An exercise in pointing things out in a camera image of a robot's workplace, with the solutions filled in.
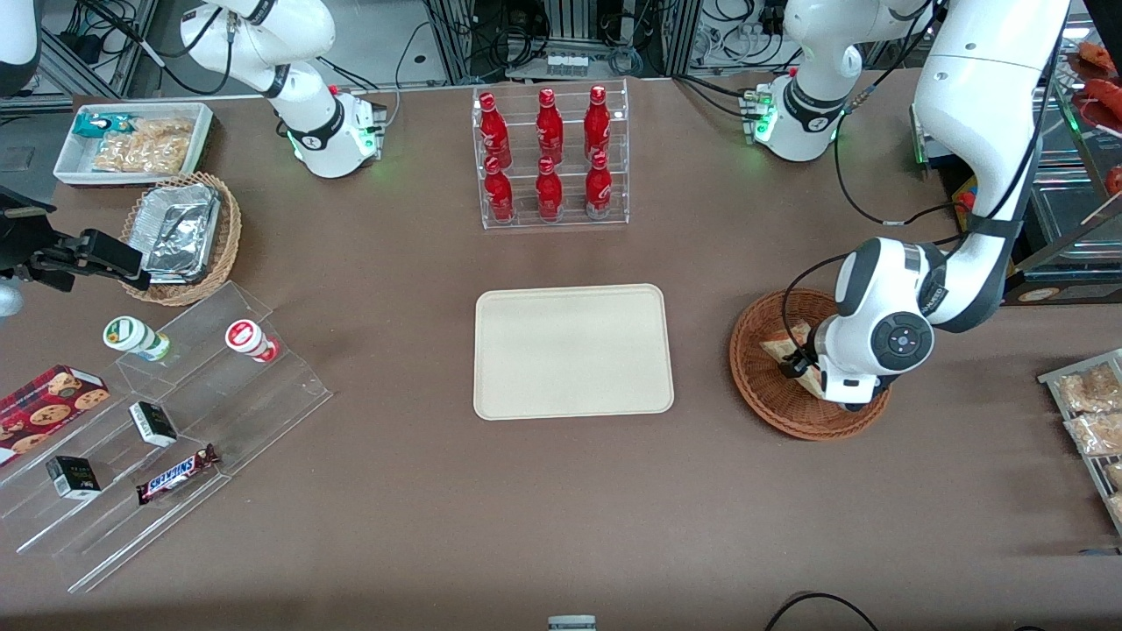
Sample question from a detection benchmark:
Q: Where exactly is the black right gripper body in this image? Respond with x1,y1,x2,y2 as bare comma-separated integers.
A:
0,184,77,295

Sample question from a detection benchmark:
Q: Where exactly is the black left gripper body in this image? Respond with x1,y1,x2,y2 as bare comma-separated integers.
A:
804,322,833,379

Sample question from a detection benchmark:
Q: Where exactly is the triangular sandwich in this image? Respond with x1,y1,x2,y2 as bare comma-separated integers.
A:
759,323,829,401

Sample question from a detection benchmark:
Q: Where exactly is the round brown wicker basket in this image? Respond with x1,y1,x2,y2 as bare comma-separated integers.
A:
729,288,894,441

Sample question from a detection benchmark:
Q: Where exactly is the aluminium foil tray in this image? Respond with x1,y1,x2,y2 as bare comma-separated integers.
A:
138,184,222,283

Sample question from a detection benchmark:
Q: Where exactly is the tan wicker basket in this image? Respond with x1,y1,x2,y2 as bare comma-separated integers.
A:
120,172,243,308

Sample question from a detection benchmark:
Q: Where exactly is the cream plastic tray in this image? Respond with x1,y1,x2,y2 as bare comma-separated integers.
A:
473,283,676,422

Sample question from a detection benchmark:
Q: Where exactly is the tray of packaged snacks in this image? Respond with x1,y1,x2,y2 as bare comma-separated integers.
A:
1038,349,1122,535

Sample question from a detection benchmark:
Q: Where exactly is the green lid white cup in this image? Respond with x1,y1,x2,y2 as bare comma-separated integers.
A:
103,315,172,362

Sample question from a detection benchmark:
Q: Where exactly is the white rectangular bin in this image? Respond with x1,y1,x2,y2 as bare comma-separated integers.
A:
53,102,216,189

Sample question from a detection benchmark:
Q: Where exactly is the clear bag of chips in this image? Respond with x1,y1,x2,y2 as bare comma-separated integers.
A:
92,118,195,174

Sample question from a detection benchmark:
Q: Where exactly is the teal snack packet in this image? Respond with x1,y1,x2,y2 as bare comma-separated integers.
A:
72,112,137,139

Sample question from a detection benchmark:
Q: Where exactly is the red cookie box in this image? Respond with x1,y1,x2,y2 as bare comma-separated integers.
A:
0,365,111,467

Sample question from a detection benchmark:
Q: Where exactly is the red lid white cup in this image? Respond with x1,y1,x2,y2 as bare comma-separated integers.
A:
224,319,280,364

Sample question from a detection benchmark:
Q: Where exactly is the small black box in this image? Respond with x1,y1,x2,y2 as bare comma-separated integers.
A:
46,455,102,500
129,401,179,448

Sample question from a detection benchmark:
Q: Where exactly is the clear acrylic stepped display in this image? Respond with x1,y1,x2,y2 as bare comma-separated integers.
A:
0,280,334,595

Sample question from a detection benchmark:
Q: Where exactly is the Snickers chocolate bar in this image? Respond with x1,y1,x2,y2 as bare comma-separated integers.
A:
136,443,222,506

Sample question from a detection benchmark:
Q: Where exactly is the red cola bottle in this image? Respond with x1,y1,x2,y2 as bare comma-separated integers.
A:
536,88,565,163
584,85,612,161
483,156,515,223
479,91,513,167
585,151,614,219
535,156,565,222

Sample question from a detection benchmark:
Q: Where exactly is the clear bag of crackers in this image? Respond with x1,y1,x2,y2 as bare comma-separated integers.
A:
1055,364,1122,415
1065,412,1122,457

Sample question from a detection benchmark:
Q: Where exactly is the clear acrylic bottle rack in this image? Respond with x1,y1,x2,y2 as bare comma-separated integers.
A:
472,79,630,230

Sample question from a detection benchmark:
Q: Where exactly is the metal equipment rack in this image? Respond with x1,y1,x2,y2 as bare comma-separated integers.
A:
425,0,702,82

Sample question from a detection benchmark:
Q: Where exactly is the black cable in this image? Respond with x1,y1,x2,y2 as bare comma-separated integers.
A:
763,592,882,631

